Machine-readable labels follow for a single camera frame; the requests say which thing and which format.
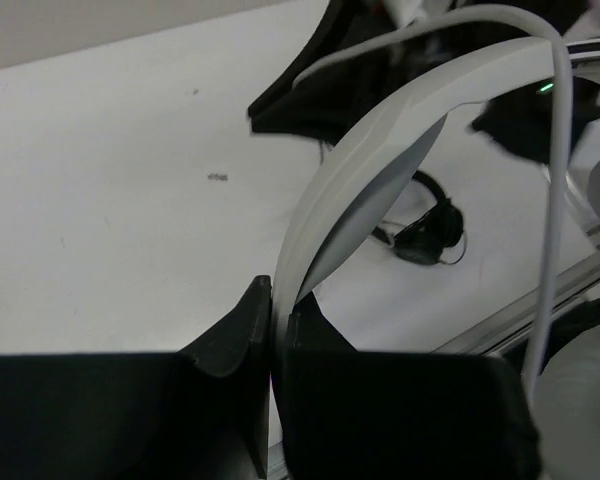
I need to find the grey headphone cable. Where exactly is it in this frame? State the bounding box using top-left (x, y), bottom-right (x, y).
top-left (292, 8), bottom-right (576, 401)

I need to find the aluminium mounting rail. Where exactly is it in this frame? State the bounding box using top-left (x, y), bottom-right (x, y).
top-left (437, 222), bottom-right (600, 355)

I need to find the white over-ear headphones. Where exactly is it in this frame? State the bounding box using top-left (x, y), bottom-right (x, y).
top-left (272, 34), bottom-right (600, 480)

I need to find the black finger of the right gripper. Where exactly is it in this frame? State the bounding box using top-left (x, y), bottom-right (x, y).
top-left (247, 1), bottom-right (415, 145)

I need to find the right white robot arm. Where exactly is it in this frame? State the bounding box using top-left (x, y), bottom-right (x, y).
top-left (247, 1), bottom-right (552, 164)

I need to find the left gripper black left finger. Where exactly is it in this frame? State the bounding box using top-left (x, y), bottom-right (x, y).
top-left (0, 276), bottom-right (271, 479)

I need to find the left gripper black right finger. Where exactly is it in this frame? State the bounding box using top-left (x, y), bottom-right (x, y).
top-left (279, 296), bottom-right (542, 479)

